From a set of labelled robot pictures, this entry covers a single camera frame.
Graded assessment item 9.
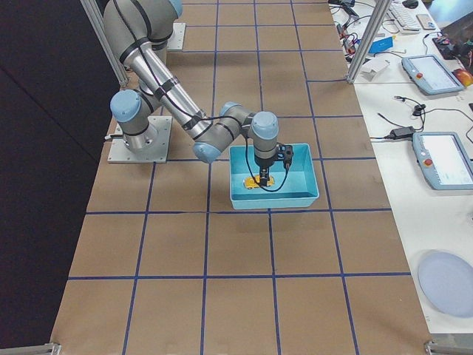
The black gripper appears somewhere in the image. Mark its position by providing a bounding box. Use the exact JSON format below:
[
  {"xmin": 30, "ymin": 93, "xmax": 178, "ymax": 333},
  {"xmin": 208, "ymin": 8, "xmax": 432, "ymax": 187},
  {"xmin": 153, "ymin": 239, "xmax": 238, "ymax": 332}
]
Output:
[{"xmin": 254, "ymin": 152, "xmax": 277, "ymax": 186}]

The yellow beetle toy car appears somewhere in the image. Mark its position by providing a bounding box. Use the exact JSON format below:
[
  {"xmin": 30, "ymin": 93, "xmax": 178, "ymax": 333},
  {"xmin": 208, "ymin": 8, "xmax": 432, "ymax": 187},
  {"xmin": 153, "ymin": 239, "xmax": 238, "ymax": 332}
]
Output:
[{"xmin": 243, "ymin": 175, "xmax": 275, "ymax": 189}]

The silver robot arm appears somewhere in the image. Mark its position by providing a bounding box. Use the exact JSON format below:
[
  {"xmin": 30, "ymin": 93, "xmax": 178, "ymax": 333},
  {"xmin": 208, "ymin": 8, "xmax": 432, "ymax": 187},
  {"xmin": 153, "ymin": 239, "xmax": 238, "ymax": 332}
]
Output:
[{"xmin": 103, "ymin": 1, "xmax": 284, "ymax": 191}]

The light blue plastic bin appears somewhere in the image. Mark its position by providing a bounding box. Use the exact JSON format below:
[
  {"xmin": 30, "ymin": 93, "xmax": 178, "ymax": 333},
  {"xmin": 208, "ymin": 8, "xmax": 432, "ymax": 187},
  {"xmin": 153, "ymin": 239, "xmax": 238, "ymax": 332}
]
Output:
[{"xmin": 229, "ymin": 143, "xmax": 319, "ymax": 209}]

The white folded paper box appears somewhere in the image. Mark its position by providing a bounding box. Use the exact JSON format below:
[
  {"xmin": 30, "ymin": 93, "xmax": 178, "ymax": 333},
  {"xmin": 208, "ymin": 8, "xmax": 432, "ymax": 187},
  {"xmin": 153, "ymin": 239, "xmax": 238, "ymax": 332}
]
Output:
[{"xmin": 360, "ymin": 58, "xmax": 390, "ymax": 81}]

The black power adapter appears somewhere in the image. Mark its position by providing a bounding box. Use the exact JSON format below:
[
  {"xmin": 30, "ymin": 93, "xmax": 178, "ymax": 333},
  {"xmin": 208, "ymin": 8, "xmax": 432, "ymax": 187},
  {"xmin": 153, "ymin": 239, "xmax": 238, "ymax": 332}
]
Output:
[{"xmin": 389, "ymin": 126, "xmax": 415, "ymax": 141}]

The blue cardboard box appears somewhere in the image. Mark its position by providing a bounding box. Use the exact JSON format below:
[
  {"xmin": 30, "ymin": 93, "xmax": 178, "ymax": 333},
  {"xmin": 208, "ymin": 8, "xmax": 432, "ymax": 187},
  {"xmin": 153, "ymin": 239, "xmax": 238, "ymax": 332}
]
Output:
[{"xmin": 369, "ymin": 36, "xmax": 394, "ymax": 55}]

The near teach pendant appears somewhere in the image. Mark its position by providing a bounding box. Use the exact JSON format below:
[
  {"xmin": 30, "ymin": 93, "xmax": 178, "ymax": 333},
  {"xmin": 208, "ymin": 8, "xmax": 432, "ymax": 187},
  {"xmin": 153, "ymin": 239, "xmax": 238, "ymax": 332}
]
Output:
[{"xmin": 412, "ymin": 132, "xmax": 472, "ymax": 190}]

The teach pendant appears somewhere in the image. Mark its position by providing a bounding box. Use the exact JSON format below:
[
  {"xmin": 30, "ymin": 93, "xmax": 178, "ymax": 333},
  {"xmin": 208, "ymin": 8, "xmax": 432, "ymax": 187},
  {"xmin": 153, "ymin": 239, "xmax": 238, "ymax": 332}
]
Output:
[
  {"xmin": 412, "ymin": 132, "xmax": 472, "ymax": 190},
  {"xmin": 401, "ymin": 55, "xmax": 464, "ymax": 95}
]

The far teach pendant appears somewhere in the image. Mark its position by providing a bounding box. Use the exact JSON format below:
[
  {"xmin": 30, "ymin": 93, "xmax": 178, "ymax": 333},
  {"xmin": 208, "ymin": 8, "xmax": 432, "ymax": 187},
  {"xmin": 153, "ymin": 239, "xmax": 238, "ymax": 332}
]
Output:
[{"xmin": 401, "ymin": 55, "xmax": 464, "ymax": 95}]

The white keyboard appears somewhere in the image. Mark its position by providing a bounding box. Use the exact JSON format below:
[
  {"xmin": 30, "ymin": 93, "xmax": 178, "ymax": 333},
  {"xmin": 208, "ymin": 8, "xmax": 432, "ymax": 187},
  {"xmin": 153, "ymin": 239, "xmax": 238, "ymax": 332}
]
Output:
[{"xmin": 387, "ymin": 3, "xmax": 421, "ymax": 34}]

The blue round plate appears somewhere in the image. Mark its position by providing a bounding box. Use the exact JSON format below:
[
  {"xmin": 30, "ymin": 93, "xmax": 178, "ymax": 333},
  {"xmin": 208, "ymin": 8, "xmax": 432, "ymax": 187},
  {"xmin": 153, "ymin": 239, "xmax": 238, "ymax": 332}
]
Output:
[{"xmin": 418, "ymin": 251, "xmax": 472, "ymax": 318}]

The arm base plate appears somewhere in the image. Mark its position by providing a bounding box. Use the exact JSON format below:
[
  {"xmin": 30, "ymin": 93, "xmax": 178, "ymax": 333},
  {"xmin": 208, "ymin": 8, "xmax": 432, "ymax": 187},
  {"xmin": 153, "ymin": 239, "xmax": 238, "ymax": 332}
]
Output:
[
  {"xmin": 107, "ymin": 115, "xmax": 172, "ymax": 164},
  {"xmin": 167, "ymin": 22, "xmax": 186, "ymax": 52}
]

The aluminium frame post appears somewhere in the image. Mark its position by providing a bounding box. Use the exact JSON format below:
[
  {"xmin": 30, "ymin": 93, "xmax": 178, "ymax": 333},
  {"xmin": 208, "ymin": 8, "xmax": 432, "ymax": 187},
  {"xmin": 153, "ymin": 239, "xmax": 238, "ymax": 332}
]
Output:
[{"xmin": 346, "ymin": 0, "xmax": 392, "ymax": 84}]

